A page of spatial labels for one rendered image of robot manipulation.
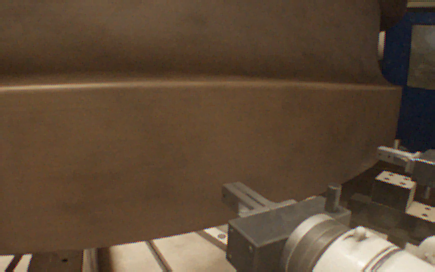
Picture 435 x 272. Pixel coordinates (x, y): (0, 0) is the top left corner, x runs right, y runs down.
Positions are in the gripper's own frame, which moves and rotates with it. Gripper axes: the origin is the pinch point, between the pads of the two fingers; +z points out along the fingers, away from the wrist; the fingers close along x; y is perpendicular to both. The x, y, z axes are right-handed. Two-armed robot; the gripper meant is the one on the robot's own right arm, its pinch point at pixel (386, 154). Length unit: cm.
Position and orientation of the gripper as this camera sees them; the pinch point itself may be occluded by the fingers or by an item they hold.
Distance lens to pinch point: 72.1
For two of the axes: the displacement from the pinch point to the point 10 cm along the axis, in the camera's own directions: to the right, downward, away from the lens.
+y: -0.4, 9.7, 2.4
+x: 7.9, -1.1, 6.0
